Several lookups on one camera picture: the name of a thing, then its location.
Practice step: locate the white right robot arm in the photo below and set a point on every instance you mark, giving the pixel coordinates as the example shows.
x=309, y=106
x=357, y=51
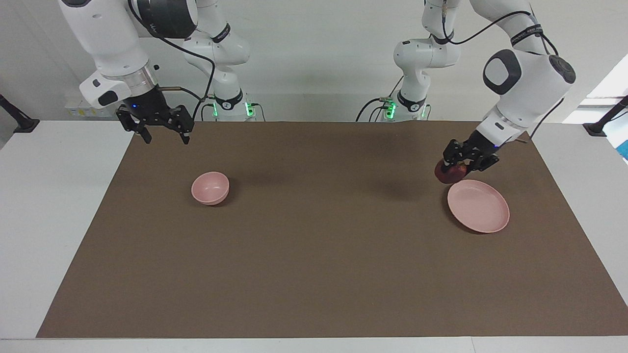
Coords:
x=113, y=44

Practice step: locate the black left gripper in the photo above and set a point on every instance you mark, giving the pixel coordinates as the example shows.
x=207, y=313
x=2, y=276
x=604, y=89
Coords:
x=481, y=146

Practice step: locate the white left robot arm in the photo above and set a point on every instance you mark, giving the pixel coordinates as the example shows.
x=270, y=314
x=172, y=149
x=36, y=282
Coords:
x=530, y=78

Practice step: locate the black clamp stand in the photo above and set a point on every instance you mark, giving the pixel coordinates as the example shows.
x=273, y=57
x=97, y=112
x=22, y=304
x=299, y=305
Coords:
x=19, y=120
x=601, y=125

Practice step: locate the brown table mat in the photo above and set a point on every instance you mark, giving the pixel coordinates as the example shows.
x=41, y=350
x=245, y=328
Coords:
x=314, y=255

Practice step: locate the dark red apple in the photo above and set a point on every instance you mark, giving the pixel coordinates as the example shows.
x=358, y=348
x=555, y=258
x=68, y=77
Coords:
x=449, y=176

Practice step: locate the pink bowl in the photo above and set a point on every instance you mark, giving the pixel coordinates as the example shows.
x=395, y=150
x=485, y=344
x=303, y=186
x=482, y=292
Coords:
x=210, y=188

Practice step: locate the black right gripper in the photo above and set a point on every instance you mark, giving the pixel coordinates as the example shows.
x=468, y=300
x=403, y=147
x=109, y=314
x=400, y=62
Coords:
x=151, y=110

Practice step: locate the pink plate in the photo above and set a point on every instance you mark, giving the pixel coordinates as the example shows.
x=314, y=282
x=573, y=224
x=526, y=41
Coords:
x=478, y=207

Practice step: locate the white wall power strip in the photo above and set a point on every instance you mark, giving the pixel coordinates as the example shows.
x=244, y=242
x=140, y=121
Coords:
x=81, y=110

